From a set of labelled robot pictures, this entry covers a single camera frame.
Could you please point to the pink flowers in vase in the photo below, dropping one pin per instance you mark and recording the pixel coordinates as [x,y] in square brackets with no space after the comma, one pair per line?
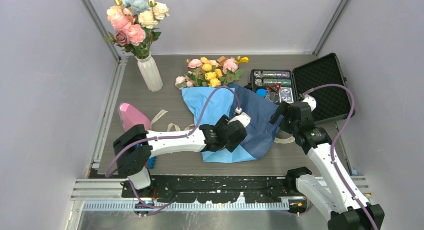
[135,24]

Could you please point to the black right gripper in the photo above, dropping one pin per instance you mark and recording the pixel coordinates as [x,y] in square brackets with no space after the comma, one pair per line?
[284,109]

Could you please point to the yellow wooden arch block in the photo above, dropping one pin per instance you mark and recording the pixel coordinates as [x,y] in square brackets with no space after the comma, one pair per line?
[240,60]

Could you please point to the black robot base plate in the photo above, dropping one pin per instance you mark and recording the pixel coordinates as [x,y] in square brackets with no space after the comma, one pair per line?
[215,189]

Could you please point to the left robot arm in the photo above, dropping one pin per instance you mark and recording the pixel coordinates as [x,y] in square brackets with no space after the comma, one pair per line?
[134,148]

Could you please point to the blue round chip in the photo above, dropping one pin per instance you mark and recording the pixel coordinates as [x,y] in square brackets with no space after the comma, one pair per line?
[262,92]

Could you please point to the playing card deck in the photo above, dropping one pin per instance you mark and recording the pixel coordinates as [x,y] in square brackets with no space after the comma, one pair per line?
[286,95]

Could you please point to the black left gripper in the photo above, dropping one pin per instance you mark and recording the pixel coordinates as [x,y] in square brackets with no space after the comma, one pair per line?
[223,122]

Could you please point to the black poker chip case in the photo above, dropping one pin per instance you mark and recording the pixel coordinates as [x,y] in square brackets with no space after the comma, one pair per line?
[322,79]

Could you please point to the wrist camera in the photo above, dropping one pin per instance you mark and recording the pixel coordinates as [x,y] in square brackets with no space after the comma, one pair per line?
[243,118]
[310,101]

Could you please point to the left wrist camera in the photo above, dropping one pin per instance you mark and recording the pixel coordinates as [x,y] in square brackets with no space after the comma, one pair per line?
[243,118]

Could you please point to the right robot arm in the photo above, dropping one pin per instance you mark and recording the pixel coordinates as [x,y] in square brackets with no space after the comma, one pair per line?
[341,202]

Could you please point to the blue paper bouquet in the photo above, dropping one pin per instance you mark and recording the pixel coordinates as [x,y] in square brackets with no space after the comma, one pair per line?
[209,91]

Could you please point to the white ribbed vase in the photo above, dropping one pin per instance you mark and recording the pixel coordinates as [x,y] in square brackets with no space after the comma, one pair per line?
[150,73]

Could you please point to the blue studded toy brick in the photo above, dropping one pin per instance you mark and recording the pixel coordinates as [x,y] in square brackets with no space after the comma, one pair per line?
[151,163]

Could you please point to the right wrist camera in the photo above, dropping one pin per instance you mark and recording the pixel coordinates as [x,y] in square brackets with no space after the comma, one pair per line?
[310,101]

